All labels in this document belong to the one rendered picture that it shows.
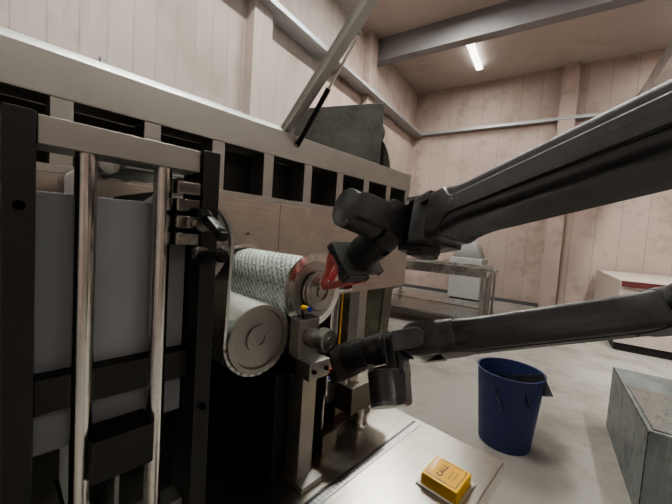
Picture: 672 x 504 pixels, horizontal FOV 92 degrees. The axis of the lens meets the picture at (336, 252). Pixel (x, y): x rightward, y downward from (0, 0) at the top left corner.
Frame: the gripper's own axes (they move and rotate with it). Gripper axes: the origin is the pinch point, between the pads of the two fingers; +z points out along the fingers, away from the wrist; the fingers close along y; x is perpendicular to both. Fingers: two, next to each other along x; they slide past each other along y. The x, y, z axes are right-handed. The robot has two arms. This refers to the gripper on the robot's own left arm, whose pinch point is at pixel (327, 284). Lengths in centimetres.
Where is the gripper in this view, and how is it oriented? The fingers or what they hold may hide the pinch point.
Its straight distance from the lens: 60.5
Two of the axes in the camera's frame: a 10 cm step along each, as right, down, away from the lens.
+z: -6.0, 5.7, 5.5
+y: 6.8, 0.1, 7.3
